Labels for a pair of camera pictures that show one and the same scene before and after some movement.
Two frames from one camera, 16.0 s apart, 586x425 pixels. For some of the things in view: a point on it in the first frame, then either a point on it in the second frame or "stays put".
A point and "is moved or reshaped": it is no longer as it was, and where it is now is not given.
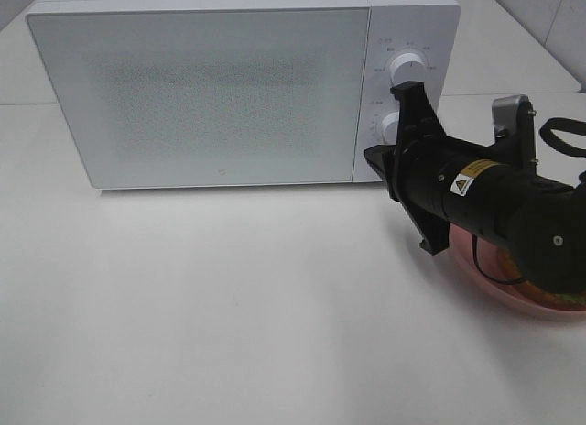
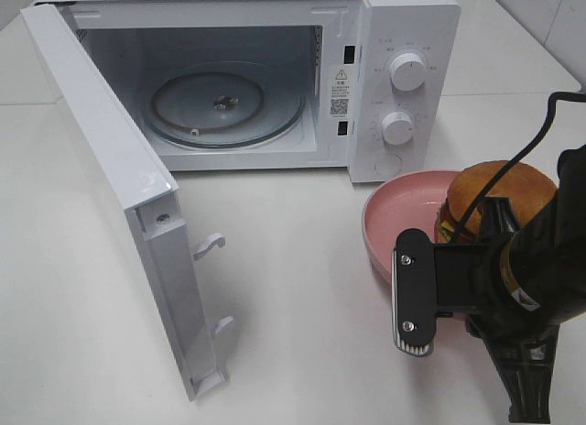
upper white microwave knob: x=406 y=67 stays put
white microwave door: x=210 y=97 to x=148 y=192
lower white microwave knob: x=389 y=128 stays put
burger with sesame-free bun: x=545 y=297 is moved or reshaped
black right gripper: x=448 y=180 to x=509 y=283
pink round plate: x=494 y=263 is moved or reshaped
